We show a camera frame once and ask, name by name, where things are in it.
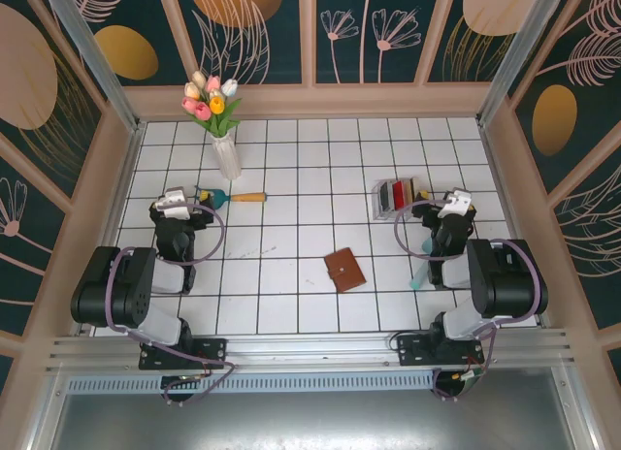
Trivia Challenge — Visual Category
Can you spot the clear acrylic card stand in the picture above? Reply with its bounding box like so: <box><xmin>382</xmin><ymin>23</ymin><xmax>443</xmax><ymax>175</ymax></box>
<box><xmin>371</xmin><ymin>176</ymin><xmax>424</xmax><ymax>223</ymax></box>

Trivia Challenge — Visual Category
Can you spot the brown leather card holder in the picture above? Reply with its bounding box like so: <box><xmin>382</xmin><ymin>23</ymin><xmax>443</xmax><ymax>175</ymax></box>
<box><xmin>323</xmin><ymin>247</ymin><xmax>368</xmax><ymax>294</ymax></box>

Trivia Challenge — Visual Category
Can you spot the white ribbed vase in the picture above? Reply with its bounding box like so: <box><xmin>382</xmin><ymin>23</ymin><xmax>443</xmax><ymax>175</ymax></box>
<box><xmin>212</xmin><ymin>133</ymin><xmax>243</xmax><ymax>180</ymax></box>

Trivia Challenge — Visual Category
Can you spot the teal plastic tube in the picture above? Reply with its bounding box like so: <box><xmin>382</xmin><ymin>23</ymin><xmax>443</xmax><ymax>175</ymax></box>
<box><xmin>409</xmin><ymin>236</ymin><xmax>434</xmax><ymax>291</ymax></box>

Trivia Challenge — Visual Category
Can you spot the artificial tulip bouquet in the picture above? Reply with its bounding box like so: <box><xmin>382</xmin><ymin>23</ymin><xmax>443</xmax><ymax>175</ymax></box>
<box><xmin>181</xmin><ymin>70</ymin><xmax>243</xmax><ymax>140</ymax></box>

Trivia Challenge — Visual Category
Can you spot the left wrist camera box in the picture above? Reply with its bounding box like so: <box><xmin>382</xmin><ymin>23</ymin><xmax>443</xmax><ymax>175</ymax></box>
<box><xmin>155</xmin><ymin>188</ymin><xmax>189</xmax><ymax>214</ymax></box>

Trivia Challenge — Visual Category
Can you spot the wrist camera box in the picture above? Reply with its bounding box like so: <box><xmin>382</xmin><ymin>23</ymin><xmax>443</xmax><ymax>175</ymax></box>
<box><xmin>155</xmin><ymin>188</ymin><xmax>189</xmax><ymax>214</ymax></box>
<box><xmin>443</xmin><ymin>188</ymin><xmax>474</xmax><ymax>216</ymax></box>

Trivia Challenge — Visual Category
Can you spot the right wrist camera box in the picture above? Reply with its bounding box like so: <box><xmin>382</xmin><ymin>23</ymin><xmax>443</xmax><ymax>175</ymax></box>
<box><xmin>443</xmin><ymin>188</ymin><xmax>474</xmax><ymax>216</ymax></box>

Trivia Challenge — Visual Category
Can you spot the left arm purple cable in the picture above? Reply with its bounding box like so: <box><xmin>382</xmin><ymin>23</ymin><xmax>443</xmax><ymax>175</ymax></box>
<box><xmin>104</xmin><ymin>202</ymin><xmax>237</xmax><ymax>407</ymax></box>

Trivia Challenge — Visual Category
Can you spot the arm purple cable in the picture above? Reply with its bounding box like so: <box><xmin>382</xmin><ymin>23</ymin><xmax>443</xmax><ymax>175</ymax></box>
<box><xmin>104</xmin><ymin>202</ymin><xmax>237</xmax><ymax>407</ymax></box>
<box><xmin>392</xmin><ymin>197</ymin><xmax>544</xmax><ymax>402</ymax></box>

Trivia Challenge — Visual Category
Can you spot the teal garden fork wooden handle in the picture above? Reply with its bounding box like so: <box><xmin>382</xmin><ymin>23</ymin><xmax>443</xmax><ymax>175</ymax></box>
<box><xmin>193</xmin><ymin>185</ymin><xmax>268</xmax><ymax>212</ymax></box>

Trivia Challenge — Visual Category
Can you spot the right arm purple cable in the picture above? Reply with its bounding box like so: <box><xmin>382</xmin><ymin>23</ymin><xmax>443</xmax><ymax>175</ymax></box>
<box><xmin>392</xmin><ymin>197</ymin><xmax>544</xmax><ymax>402</ymax></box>

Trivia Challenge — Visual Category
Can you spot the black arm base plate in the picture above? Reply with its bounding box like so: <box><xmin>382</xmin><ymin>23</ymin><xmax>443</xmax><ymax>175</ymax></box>
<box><xmin>139</xmin><ymin>337</ymin><xmax>228</xmax><ymax>371</ymax></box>
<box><xmin>396</xmin><ymin>333</ymin><xmax>486</xmax><ymax>369</ymax></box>

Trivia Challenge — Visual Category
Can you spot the round black cable port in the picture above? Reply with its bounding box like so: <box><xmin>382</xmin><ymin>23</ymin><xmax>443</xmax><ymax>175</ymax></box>
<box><xmin>159</xmin><ymin>374</ymin><xmax>208</xmax><ymax>407</ymax></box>
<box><xmin>431</xmin><ymin>370</ymin><xmax>479</xmax><ymax>402</ymax></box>

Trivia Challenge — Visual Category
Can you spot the aluminium table edge rail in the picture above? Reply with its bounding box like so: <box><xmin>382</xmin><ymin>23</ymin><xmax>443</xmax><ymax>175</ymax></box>
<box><xmin>46</xmin><ymin>328</ymin><xmax>578</xmax><ymax>373</ymax></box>

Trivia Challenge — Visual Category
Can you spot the aluminium frame post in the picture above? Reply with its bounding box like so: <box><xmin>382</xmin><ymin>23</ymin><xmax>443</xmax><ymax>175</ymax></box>
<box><xmin>474</xmin><ymin>0</ymin><xmax>559</xmax><ymax>126</ymax></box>
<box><xmin>38</xmin><ymin>0</ymin><xmax>147</xmax><ymax>131</ymax></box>

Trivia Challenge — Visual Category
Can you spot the grey slotted cable duct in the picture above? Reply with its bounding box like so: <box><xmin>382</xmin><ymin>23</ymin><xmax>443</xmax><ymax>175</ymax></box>
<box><xmin>65</xmin><ymin>374</ymin><xmax>436</xmax><ymax>394</ymax></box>

